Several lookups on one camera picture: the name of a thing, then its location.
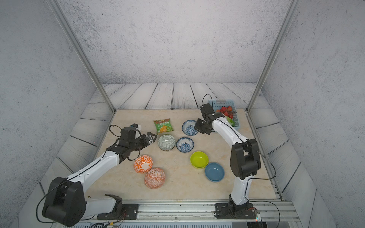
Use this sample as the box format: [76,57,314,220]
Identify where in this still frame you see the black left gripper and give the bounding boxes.
[128,131,157,153]

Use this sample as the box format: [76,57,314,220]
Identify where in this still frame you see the green patterned white bowl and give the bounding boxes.
[158,134,176,151]

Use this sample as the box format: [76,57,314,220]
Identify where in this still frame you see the blue floral bowl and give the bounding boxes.
[182,120,198,136]
[176,137,194,153]

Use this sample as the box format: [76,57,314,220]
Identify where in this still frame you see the orange leaf pattern bowl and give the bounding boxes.
[133,155,154,173]

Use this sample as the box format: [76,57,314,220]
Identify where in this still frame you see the red geometric pattern bowl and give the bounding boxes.
[144,168,166,189]

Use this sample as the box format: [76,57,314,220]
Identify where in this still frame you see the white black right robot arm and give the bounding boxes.
[194,117,261,206]

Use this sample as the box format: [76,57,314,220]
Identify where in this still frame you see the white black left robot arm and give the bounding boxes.
[41,123,157,227]

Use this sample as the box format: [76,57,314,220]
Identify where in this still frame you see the green corn chips bag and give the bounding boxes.
[154,118,174,134]

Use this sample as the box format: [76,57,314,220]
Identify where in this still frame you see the light blue plastic basket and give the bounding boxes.
[209,100,240,129]

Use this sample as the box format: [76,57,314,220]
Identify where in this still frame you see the green lettuce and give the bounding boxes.
[226,116,235,127]

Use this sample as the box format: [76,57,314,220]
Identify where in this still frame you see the red strawberries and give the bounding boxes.
[216,106,233,119]

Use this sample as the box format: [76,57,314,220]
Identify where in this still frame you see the lime green plastic bowl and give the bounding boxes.
[190,151,209,169]

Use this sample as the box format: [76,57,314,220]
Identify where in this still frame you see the slate blue plastic bowl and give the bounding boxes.
[204,162,225,182]

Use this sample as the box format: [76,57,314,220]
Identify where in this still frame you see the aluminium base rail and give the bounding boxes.
[61,200,301,227]

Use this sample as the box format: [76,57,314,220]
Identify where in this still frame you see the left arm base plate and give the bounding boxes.
[97,204,139,220]

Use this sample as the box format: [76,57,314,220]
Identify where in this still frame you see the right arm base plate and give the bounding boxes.
[214,202,257,219]

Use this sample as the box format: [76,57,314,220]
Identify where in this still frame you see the aluminium frame post right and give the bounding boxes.
[246,0,300,113]

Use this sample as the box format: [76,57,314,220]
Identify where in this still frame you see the aluminium frame post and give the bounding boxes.
[246,0,300,113]
[47,0,116,114]

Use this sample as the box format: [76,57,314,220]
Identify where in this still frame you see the aluminium frame post left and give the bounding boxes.
[47,0,116,114]

